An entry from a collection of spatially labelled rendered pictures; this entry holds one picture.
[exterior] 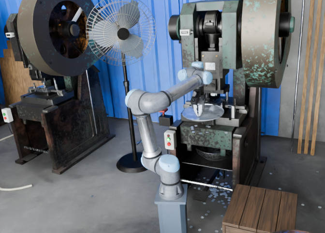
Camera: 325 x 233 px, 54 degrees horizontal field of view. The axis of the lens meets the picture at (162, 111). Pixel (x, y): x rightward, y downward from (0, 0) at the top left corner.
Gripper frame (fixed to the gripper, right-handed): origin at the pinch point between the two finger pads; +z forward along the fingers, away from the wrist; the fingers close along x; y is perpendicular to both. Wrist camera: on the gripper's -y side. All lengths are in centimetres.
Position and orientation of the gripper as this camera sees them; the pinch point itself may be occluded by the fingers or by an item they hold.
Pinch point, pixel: (198, 114)
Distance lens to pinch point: 215.8
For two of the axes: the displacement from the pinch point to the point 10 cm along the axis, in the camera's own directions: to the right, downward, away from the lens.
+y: 4.3, -3.5, 8.3
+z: 0.7, 9.3, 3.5
